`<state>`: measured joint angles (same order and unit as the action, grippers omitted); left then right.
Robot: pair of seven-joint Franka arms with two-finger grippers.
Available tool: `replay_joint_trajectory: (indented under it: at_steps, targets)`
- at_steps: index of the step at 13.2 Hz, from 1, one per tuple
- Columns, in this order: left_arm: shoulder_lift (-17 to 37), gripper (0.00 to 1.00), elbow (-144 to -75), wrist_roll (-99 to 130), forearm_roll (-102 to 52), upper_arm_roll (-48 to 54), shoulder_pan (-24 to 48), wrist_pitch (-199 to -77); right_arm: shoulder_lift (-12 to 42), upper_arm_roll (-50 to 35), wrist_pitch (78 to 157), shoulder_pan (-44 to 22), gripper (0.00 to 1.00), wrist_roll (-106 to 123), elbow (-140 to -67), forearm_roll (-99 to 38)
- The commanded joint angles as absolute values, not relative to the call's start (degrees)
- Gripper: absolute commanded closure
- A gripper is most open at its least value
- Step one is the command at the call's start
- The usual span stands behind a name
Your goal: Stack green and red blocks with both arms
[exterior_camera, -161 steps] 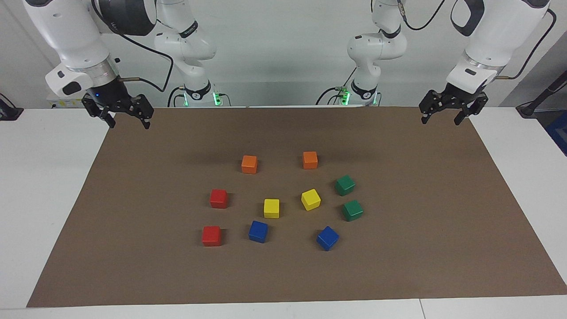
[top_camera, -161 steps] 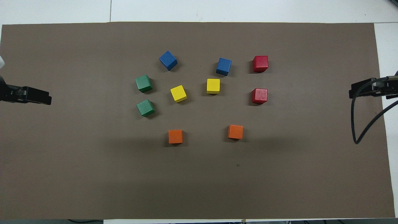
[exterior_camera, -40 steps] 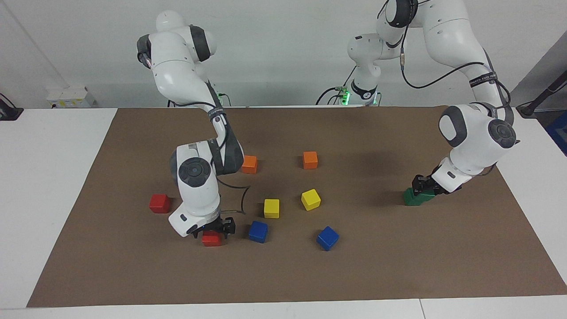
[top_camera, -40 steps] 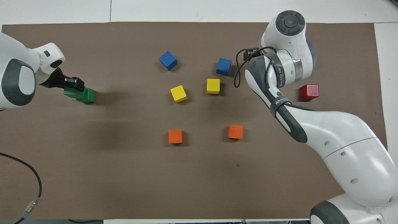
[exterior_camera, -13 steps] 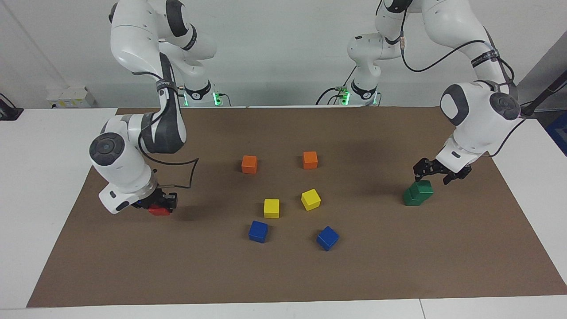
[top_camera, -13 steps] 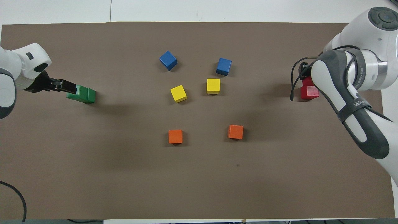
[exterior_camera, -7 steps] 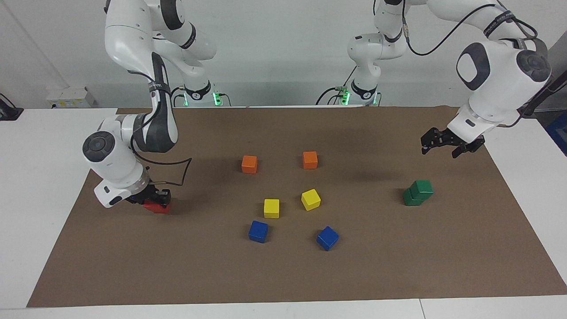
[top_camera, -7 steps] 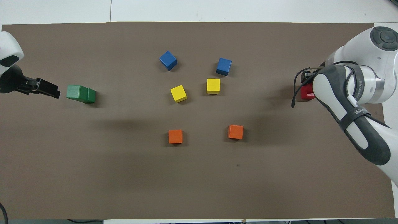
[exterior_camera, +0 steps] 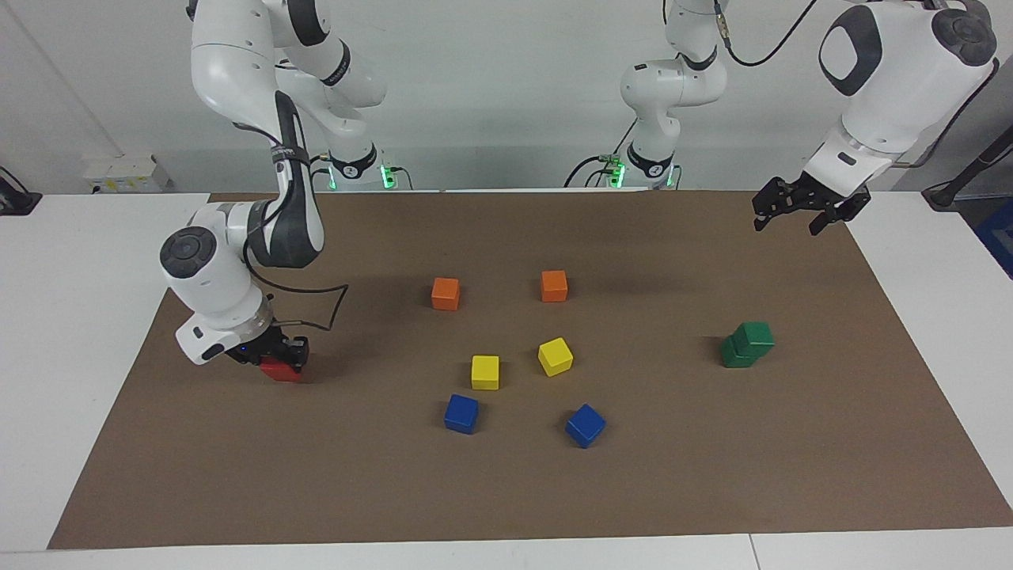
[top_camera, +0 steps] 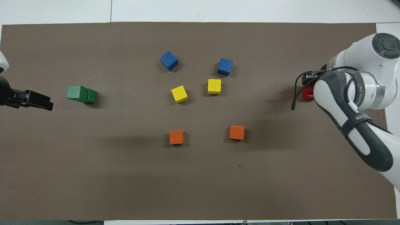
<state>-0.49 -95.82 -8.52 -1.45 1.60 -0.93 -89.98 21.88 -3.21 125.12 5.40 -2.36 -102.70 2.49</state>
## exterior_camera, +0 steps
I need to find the brown table mat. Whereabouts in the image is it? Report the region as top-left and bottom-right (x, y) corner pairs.
(47, 190), (1013, 549)

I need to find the black right arm base cable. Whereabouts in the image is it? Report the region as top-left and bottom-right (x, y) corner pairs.
(298, 153), (333, 192)

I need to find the black arm base cable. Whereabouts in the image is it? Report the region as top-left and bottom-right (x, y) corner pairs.
(298, 153), (333, 192)
(564, 119), (638, 189)

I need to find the black left arm base cable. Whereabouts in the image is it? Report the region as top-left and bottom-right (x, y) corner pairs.
(564, 119), (638, 189)

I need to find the black stand with pole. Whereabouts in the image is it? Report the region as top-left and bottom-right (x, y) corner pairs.
(922, 127), (1013, 211)

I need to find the blue crate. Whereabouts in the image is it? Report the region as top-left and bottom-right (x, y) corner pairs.
(975, 198), (1013, 279)

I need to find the black desk device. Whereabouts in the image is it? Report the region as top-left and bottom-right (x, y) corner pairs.
(0, 166), (42, 216)

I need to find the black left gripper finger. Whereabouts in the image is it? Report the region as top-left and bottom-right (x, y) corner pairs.
(808, 193), (872, 237)
(752, 177), (797, 233)

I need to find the black right arm gripper cable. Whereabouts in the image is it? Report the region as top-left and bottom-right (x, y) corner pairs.
(233, 119), (351, 332)

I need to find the black left arm gripper cable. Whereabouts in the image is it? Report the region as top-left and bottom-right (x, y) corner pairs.
(712, 0), (1000, 169)

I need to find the white power strip box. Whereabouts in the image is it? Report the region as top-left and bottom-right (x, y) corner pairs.
(82, 154), (172, 196)

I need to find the black arm gripper cable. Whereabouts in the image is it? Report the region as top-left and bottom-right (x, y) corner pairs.
(233, 119), (351, 332)
(712, 0), (1000, 169)

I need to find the blue wooden block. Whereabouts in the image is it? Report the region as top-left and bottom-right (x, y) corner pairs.
(564, 403), (608, 450)
(443, 393), (480, 435)

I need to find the green wooden block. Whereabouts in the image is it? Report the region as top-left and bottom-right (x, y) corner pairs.
(732, 321), (776, 358)
(719, 336), (765, 370)

